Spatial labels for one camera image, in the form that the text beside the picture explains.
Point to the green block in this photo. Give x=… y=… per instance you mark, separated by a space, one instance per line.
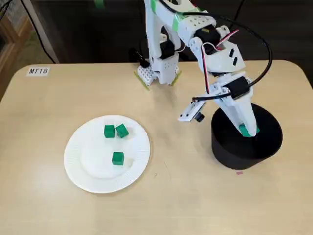
x=118 y=157
x=109 y=131
x=121 y=130
x=244 y=131

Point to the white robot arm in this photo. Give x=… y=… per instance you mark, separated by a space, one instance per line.
x=156 y=29

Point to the wooden shelf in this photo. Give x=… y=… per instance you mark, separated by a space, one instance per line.
x=14 y=49

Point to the white paper plate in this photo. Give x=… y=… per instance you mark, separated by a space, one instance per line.
x=97 y=166

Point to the black table clamp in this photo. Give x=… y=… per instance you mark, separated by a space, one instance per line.
x=139 y=58

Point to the green tape strip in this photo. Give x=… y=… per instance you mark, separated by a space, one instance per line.
x=141 y=81
x=176 y=78

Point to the grey metal frame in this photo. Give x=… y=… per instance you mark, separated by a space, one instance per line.
x=41 y=29

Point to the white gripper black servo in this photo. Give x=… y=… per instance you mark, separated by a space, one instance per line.
x=238 y=107

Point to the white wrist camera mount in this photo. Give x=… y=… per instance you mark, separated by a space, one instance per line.
x=188 y=113

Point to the green tape piece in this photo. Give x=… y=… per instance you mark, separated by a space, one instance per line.
x=99 y=3

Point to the white MT18 label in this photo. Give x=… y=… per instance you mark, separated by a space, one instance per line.
x=38 y=71

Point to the black pot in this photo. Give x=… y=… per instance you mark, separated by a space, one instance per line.
x=244 y=156

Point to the small pink paper scrap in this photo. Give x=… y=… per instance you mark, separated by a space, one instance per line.
x=239 y=173

